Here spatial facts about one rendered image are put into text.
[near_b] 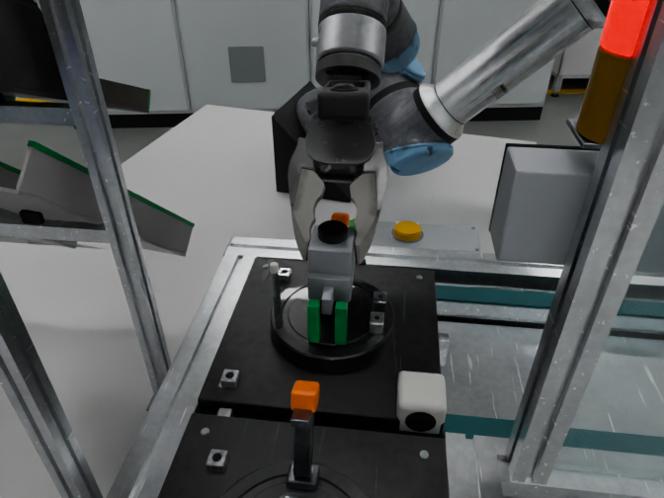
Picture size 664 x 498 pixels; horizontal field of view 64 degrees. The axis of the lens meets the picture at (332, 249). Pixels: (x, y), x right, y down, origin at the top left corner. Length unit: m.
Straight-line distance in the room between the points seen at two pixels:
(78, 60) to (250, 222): 0.59
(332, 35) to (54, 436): 0.45
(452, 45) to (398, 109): 2.71
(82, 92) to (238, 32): 3.08
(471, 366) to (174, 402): 0.34
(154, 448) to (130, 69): 3.32
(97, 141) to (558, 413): 0.43
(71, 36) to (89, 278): 0.54
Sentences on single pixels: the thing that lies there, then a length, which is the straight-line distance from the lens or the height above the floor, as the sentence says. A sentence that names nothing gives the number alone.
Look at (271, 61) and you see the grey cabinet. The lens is 3.57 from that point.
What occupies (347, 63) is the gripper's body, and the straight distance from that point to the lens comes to 0.57.
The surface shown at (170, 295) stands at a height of 0.86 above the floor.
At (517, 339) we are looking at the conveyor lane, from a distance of 0.71.
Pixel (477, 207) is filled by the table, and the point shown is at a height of 0.86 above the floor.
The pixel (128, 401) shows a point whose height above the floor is 0.86.
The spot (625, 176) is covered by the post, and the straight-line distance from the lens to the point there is 0.33.
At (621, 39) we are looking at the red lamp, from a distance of 0.34.
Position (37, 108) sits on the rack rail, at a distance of 0.52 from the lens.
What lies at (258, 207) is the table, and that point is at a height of 0.86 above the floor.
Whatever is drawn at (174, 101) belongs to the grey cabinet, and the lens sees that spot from 3.74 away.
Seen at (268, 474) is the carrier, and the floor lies 0.99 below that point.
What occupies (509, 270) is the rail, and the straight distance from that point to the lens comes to 0.74.
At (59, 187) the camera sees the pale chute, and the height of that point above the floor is 1.17.
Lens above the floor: 1.39
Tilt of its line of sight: 35 degrees down
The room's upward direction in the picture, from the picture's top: straight up
